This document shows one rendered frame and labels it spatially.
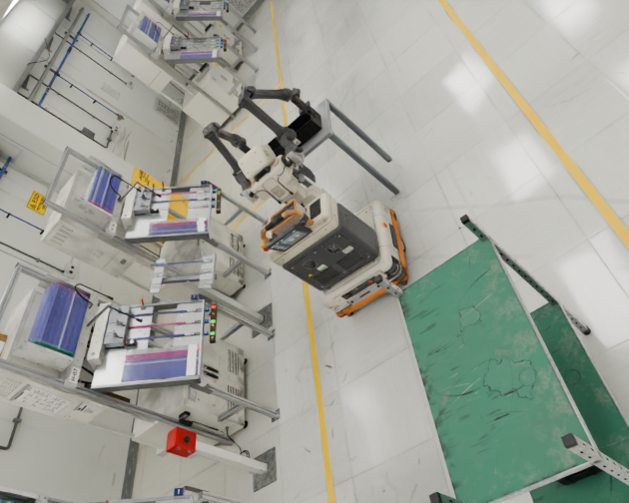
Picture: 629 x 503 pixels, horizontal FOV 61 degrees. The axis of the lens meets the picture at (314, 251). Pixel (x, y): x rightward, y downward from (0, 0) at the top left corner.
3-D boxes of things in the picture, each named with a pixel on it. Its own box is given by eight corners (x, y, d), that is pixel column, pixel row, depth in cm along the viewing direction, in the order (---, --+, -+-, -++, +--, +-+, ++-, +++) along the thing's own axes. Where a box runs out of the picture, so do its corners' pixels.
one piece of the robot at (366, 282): (387, 276, 347) (379, 270, 343) (341, 304, 368) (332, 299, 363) (387, 273, 349) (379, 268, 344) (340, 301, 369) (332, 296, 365)
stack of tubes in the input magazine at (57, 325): (90, 296, 382) (54, 280, 367) (74, 355, 345) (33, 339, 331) (80, 305, 387) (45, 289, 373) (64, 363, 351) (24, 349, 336)
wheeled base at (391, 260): (412, 280, 351) (389, 263, 338) (341, 321, 383) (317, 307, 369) (397, 211, 397) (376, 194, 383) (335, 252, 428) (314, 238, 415)
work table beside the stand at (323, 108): (399, 193, 412) (329, 132, 368) (333, 238, 446) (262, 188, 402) (391, 157, 442) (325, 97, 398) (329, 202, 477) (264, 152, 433)
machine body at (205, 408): (249, 352, 454) (190, 324, 421) (251, 428, 404) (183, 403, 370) (203, 386, 483) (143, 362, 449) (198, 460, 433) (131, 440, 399)
